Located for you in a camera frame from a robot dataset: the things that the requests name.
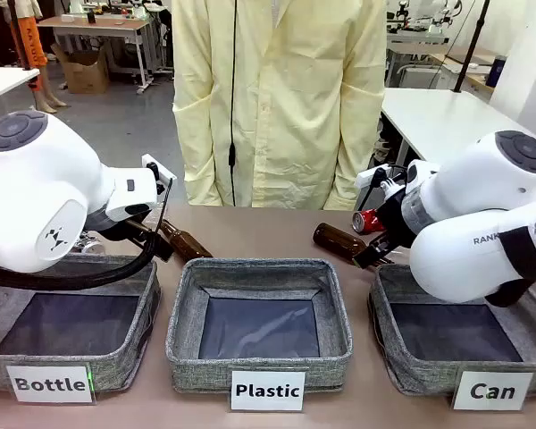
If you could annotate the grey fabric basket bottle label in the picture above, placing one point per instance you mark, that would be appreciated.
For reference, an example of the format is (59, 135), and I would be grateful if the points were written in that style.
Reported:
(129, 348)

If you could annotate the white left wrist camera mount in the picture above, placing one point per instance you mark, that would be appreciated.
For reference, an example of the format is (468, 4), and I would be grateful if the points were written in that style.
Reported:
(154, 162)

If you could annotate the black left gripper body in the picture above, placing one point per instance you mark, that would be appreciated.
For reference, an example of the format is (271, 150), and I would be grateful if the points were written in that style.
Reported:
(116, 229)

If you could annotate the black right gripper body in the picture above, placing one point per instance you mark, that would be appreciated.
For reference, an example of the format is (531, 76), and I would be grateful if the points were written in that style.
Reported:
(395, 219)

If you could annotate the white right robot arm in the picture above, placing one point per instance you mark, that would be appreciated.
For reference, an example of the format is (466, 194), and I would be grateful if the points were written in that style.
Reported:
(455, 259)

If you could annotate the wood top metal desk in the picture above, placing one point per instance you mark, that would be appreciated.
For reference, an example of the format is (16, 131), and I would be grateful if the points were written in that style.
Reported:
(94, 24)

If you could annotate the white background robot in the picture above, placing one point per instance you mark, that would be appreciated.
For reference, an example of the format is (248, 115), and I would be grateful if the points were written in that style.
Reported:
(440, 20)

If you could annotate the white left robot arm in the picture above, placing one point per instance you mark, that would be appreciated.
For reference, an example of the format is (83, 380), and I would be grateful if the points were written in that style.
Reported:
(36, 179)

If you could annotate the grey metal desk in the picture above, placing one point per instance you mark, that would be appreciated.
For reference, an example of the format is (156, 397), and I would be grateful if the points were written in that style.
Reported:
(413, 47)

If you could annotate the person right forearm yellow sleeve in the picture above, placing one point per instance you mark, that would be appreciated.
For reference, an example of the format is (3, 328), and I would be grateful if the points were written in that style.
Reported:
(194, 147)

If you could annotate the grey fabric basket can label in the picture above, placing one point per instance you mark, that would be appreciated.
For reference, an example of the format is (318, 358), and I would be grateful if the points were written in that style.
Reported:
(429, 375)

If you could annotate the grey fabric basket plastic label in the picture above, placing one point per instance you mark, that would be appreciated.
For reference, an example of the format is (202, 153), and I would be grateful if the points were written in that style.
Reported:
(259, 362)

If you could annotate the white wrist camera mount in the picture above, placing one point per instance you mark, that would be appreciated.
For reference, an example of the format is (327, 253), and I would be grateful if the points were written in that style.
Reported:
(370, 175)
(154, 162)

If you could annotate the white Bottle label card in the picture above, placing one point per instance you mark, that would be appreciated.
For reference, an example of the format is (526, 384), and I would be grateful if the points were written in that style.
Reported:
(49, 384)

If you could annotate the white Can label card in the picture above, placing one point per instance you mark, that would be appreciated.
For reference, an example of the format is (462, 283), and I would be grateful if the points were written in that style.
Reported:
(491, 391)

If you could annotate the small white table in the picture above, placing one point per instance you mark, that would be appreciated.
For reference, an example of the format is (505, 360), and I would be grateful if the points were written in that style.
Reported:
(4, 82)

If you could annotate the brown glass bottle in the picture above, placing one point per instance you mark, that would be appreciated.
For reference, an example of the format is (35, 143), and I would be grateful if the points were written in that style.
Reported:
(190, 246)
(335, 239)

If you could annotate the white Plastic label card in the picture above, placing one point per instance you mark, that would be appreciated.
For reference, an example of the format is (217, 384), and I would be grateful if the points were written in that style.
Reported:
(268, 391)

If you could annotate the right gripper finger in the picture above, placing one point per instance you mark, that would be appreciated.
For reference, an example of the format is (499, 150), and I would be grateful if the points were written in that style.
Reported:
(362, 258)
(384, 252)

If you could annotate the person left forearm yellow sleeve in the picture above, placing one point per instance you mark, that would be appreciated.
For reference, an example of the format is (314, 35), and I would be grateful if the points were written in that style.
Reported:
(357, 143)

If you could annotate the black tripod pole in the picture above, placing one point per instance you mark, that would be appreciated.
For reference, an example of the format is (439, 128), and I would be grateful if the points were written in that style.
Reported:
(471, 44)

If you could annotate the mannequin with orange garment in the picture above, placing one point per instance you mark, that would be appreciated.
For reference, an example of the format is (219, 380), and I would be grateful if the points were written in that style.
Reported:
(29, 40)

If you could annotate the brown cardboard box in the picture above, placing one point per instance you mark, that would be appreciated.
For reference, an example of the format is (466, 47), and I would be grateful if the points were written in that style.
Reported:
(87, 76)

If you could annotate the person torso yellow coat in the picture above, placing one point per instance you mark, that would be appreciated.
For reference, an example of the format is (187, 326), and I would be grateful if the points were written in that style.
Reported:
(286, 98)

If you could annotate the crushed red soda can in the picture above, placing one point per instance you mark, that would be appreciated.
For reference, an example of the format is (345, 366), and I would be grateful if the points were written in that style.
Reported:
(366, 221)

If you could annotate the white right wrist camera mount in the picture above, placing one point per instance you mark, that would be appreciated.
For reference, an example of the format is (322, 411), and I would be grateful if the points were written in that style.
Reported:
(370, 175)

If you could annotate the light wooden table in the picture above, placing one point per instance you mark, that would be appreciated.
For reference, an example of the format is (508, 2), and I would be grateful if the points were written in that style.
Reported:
(469, 56)

